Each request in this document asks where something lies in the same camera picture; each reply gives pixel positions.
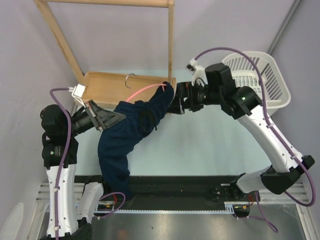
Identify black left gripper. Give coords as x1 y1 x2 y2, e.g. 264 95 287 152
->
64 99 126 137

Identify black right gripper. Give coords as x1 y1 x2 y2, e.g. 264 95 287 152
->
165 81 222 115

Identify navy blue shorts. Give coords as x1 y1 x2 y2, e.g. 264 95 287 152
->
97 81 175 199

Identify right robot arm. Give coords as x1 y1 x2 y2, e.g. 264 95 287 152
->
168 63 315 201

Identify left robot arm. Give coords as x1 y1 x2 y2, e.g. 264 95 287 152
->
40 100 126 240

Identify wooden clothes rack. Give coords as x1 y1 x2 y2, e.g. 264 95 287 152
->
34 0 177 109

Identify white plastic laundry basket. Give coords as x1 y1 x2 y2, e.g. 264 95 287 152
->
221 51 292 117

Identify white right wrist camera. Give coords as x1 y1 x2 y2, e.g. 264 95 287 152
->
186 58 208 85

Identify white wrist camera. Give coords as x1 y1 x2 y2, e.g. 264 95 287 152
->
186 58 208 85
68 84 87 109

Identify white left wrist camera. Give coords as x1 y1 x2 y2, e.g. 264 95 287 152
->
68 84 87 109

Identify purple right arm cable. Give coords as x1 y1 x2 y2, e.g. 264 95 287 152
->
194 46 316 207

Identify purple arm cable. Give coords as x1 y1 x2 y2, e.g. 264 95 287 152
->
194 46 316 207
49 87 73 240

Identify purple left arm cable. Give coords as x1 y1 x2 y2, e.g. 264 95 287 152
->
49 87 73 240

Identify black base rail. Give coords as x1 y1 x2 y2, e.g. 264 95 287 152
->
73 175 281 213

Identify white slotted cable duct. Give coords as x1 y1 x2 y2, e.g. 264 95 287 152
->
74 201 251 215

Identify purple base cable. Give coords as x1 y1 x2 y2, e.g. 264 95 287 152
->
92 191 126 221

